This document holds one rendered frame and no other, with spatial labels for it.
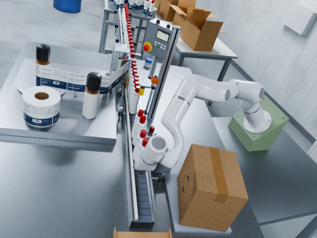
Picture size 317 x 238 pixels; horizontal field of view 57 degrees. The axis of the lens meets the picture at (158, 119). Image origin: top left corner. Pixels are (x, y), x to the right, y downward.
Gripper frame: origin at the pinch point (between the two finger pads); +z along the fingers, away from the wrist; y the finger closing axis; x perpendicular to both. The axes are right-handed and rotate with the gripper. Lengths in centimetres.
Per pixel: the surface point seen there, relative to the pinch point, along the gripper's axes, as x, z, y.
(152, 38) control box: -77, -19, -3
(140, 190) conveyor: 9.2, 3.5, -0.1
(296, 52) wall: -236, 97, -251
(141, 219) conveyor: 24.6, -2.1, 0.6
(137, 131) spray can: -25.1, 4.5, 1.3
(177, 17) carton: -255, 97, -73
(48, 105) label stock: -36, 5, 51
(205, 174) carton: 8.3, -21.7, -24.9
